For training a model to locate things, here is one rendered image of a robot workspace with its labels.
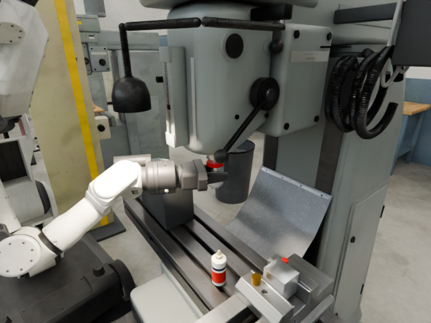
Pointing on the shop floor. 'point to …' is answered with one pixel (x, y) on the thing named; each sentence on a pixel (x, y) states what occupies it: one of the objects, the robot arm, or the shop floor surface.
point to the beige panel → (68, 116)
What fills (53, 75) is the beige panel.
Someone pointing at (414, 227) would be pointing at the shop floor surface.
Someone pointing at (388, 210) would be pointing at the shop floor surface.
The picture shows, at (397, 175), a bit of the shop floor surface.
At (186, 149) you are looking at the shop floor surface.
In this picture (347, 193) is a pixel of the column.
